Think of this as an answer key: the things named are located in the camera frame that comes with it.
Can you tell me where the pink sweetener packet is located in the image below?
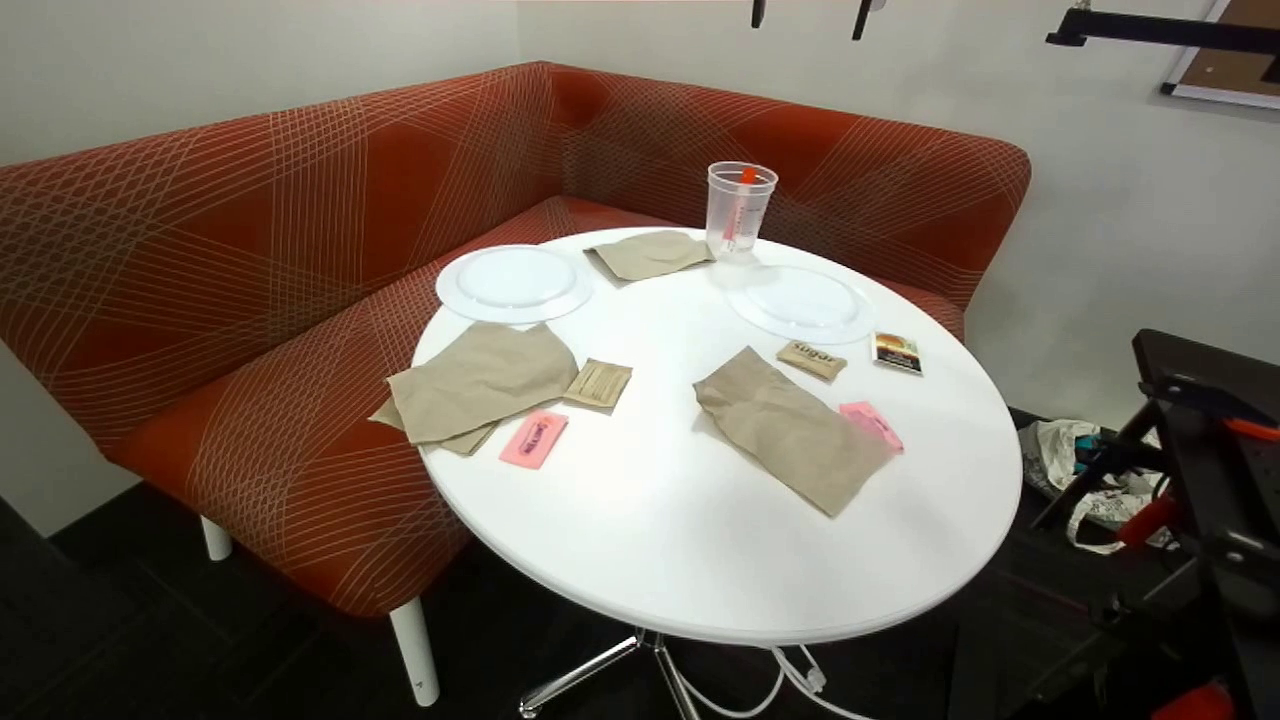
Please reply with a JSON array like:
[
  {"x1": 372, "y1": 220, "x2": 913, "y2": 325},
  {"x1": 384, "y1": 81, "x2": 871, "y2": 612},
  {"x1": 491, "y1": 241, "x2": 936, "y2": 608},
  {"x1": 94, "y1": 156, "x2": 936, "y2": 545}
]
[
  {"x1": 495, "y1": 409, "x2": 572, "y2": 477},
  {"x1": 837, "y1": 395, "x2": 909, "y2": 458}
]

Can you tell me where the clear plastic cup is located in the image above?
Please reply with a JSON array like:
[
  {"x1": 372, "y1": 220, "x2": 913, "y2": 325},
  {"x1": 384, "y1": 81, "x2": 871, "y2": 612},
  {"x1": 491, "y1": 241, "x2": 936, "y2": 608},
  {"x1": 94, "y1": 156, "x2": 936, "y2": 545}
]
[{"x1": 706, "y1": 156, "x2": 784, "y2": 265}]

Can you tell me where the brown sugar packet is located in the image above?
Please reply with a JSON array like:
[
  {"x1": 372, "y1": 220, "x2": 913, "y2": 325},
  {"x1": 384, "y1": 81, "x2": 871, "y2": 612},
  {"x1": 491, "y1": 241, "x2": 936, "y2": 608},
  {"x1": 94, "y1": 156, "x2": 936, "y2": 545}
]
[
  {"x1": 561, "y1": 356, "x2": 637, "y2": 418},
  {"x1": 774, "y1": 336, "x2": 851, "y2": 386}
]

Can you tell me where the framed cork board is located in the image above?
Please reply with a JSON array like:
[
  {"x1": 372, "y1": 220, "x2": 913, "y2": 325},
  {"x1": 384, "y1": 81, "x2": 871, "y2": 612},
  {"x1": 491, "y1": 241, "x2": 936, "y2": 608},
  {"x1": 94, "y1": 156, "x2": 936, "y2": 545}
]
[{"x1": 1156, "y1": 0, "x2": 1280, "y2": 117}]

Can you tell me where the tea bag packet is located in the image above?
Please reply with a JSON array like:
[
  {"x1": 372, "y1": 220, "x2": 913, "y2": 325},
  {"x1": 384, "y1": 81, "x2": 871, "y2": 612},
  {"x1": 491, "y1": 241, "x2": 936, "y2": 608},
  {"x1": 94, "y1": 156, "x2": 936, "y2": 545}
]
[{"x1": 869, "y1": 329, "x2": 928, "y2": 379}]

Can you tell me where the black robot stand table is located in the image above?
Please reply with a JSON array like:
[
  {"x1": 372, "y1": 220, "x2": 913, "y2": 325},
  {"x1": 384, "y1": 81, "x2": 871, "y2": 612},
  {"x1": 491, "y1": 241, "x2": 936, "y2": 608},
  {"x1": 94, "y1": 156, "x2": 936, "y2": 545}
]
[{"x1": 1021, "y1": 325, "x2": 1280, "y2": 720}]

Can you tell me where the black horizontal mounting bar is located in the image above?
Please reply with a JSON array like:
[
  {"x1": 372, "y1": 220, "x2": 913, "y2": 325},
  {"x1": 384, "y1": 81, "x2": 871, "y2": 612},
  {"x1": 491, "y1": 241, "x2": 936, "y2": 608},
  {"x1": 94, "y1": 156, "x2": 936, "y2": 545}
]
[{"x1": 1044, "y1": 5, "x2": 1280, "y2": 61}]

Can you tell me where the orange-handled black clamp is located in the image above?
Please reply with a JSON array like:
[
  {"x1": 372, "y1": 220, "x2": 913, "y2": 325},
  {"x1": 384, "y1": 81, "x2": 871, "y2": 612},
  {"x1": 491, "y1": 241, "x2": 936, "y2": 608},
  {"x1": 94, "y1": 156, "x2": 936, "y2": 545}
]
[{"x1": 1037, "y1": 395, "x2": 1280, "y2": 550}]

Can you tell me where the white cable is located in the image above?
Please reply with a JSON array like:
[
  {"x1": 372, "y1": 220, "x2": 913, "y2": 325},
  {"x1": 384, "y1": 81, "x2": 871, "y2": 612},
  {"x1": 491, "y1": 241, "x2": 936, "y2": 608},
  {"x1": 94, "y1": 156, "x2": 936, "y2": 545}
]
[{"x1": 655, "y1": 637, "x2": 871, "y2": 720}]

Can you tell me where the large brown paper napkin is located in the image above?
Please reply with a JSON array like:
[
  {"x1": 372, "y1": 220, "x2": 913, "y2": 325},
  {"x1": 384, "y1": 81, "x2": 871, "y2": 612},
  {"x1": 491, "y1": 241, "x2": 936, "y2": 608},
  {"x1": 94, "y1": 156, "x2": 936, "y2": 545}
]
[{"x1": 689, "y1": 344, "x2": 895, "y2": 525}]

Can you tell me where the white cloth bag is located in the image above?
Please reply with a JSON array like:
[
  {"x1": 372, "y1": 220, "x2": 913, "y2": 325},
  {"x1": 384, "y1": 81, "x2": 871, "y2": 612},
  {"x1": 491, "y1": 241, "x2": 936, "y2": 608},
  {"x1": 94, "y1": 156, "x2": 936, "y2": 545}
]
[{"x1": 1021, "y1": 417, "x2": 1182, "y2": 561}]

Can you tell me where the orange patterned sofa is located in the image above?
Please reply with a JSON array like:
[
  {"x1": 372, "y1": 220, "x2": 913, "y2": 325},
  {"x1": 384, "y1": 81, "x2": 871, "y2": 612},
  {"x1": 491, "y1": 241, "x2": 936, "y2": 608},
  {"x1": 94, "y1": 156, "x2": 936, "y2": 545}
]
[{"x1": 0, "y1": 55, "x2": 1040, "y2": 713}]

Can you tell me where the chrome table base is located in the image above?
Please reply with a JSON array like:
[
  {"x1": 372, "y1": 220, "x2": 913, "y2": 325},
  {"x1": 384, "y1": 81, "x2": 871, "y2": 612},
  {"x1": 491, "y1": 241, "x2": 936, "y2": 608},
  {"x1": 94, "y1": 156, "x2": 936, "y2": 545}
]
[{"x1": 513, "y1": 629, "x2": 871, "y2": 720}]

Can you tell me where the orange and white marker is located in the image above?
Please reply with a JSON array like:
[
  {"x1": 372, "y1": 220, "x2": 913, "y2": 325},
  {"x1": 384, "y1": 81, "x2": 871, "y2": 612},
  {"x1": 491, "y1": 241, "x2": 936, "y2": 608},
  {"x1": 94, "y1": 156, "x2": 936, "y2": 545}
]
[{"x1": 733, "y1": 160, "x2": 782, "y2": 217}]

